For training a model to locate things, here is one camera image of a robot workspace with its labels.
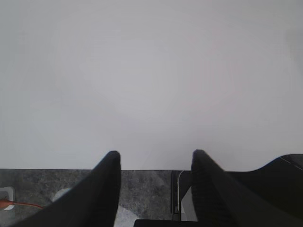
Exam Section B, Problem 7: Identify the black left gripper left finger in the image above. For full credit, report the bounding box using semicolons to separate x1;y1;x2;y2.
15;151;121;227

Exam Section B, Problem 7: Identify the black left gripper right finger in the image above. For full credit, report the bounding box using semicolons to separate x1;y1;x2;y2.
190;148;303;227

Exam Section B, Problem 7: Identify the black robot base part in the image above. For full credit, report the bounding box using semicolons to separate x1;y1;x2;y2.
134;154;303;227

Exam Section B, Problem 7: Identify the white box under table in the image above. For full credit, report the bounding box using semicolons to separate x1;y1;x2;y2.
181;187;197;222

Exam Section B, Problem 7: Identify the orange cable on floor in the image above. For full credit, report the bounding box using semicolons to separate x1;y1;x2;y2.
0;199;45;210

